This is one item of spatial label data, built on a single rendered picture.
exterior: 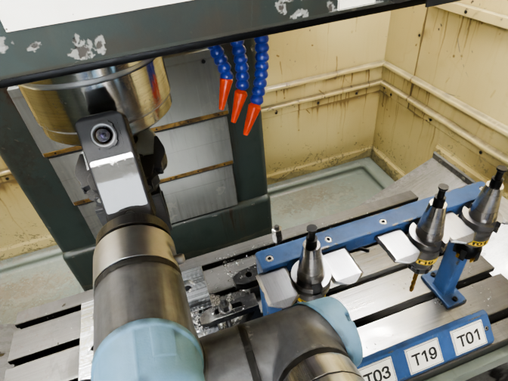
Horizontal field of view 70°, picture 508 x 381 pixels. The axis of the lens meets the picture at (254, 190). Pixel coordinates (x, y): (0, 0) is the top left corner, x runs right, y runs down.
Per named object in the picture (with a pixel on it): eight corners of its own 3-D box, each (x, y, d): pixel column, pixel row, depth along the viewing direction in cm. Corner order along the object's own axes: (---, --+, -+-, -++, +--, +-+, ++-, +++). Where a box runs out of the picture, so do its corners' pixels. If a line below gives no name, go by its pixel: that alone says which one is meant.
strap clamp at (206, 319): (263, 330, 86) (258, 293, 77) (209, 350, 84) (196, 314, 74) (258, 318, 89) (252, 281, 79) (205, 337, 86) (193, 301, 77)
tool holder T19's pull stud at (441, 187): (438, 198, 59) (444, 181, 57) (446, 205, 58) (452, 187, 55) (429, 201, 59) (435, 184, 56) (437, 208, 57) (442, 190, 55)
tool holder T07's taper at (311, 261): (318, 258, 60) (320, 230, 56) (329, 280, 57) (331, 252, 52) (292, 265, 60) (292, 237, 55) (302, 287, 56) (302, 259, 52)
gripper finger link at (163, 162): (134, 149, 48) (123, 193, 41) (131, 137, 46) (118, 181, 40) (171, 145, 48) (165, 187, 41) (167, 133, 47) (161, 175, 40)
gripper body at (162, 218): (109, 215, 47) (113, 291, 38) (83, 162, 41) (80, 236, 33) (168, 199, 49) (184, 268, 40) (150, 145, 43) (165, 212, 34)
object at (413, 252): (426, 258, 60) (427, 255, 60) (398, 269, 59) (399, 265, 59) (400, 230, 66) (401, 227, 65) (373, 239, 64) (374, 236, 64)
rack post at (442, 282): (466, 302, 87) (511, 211, 68) (447, 309, 86) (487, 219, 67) (437, 271, 95) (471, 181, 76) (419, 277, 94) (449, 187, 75)
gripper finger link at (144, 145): (149, 153, 54) (140, 195, 47) (137, 119, 50) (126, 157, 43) (170, 151, 54) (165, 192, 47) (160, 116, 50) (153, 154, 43)
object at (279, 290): (303, 302, 56) (303, 299, 56) (271, 314, 55) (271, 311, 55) (286, 268, 61) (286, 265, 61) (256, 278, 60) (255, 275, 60)
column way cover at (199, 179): (243, 205, 120) (219, 47, 87) (94, 249, 111) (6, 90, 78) (238, 197, 124) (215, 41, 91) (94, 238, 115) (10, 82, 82)
